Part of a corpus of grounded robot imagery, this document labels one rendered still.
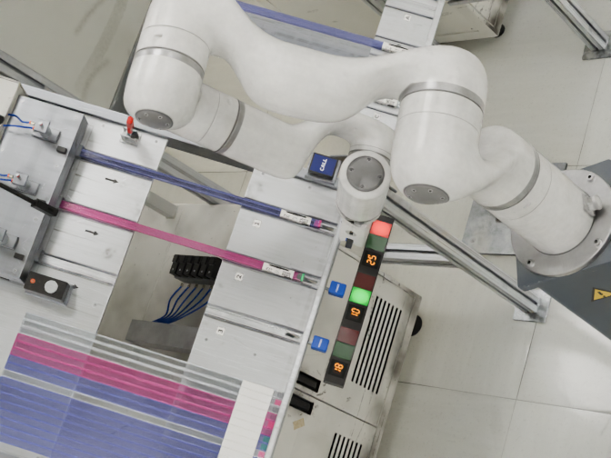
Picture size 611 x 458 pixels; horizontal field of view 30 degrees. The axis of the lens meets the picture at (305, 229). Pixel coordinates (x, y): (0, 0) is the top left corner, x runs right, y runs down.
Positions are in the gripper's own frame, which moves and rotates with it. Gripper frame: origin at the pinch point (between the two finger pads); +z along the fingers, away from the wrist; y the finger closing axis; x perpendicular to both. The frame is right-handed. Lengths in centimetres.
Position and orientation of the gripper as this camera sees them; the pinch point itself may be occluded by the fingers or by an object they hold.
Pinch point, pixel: (355, 228)
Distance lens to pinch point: 213.7
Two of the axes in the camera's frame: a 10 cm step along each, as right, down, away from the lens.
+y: 3.0, -9.2, 2.7
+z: -0.1, 2.8, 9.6
